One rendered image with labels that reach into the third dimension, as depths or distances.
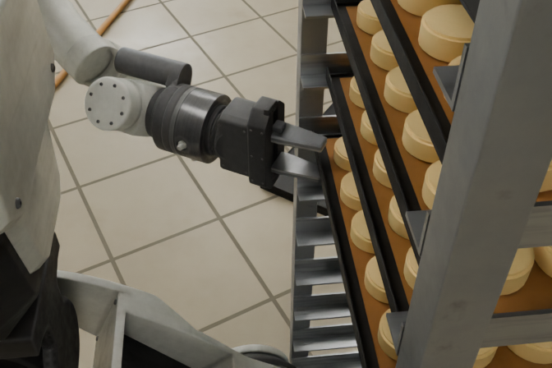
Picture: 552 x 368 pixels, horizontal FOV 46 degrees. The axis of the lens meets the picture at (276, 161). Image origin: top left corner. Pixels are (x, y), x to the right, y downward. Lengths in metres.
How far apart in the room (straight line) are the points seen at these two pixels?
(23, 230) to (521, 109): 0.38
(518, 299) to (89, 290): 0.50
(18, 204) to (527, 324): 0.33
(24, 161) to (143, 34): 2.08
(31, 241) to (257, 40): 2.00
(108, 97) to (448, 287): 0.58
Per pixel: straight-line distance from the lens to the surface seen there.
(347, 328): 1.15
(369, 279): 0.63
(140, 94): 0.81
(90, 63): 0.88
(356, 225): 0.67
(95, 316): 0.82
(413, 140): 0.50
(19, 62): 0.51
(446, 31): 0.45
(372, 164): 0.64
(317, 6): 0.71
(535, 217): 0.34
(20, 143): 0.49
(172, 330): 0.80
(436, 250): 0.30
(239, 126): 0.75
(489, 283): 0.31
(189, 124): 0.77
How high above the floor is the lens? 1.29
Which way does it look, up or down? 42 degrees down
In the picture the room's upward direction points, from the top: straight up
